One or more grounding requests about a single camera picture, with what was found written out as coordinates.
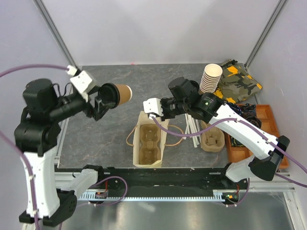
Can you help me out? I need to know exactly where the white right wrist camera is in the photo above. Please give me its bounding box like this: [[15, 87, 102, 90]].
[[143, 98, 164, 119]]

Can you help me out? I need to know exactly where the orange compartment tray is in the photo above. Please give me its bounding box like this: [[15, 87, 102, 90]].
[[224, 104, 280, 162]]

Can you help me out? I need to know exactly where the cardboard cup carrier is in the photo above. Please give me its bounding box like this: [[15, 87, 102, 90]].
[[139, 124, 161, 165], [201, 126, 225, 153]]

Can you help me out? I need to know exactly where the black plastic cup lid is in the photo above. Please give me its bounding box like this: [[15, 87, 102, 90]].
[[98, 83, 120, 109]]

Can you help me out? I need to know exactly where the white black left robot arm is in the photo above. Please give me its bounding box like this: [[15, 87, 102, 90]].
[[14, 79, 119, 227]]

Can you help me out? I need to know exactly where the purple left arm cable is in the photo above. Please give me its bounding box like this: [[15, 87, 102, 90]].
[[0, 64, 72, 230]]

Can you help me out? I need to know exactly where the white straw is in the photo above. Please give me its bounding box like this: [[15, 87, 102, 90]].
[[185, 114, 190, 134], [195, 119, 202, 144], [187, 115, 195, 134], [192, 119, 200, 148]]

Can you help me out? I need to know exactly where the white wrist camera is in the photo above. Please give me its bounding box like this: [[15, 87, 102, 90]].
[[66, 65, 96, 102], [143, 98, 164, 119]]

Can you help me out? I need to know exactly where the white slotted cable duct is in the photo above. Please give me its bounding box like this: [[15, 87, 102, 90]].
[[78, 191, 238, 202]]

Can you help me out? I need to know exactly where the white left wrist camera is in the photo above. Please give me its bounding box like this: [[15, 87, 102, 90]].
[[66, 65, 96, 102]]

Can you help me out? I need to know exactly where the camouflage fabric cloth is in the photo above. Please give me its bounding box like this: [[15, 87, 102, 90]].
[[214, 59, 262, 104]]

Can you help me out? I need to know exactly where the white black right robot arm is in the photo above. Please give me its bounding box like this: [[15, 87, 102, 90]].
[[158, 77, 290, 189]]

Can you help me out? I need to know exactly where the stack of paper cups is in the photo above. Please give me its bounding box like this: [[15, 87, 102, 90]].
[[199, 64, 223, 94]]

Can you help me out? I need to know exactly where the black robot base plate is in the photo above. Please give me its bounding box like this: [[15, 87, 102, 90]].
[[55, 166, 250, 192]]

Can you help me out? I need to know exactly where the brown paper takeout bag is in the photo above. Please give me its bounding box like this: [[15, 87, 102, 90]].
[[126, 111, 183, 168]]

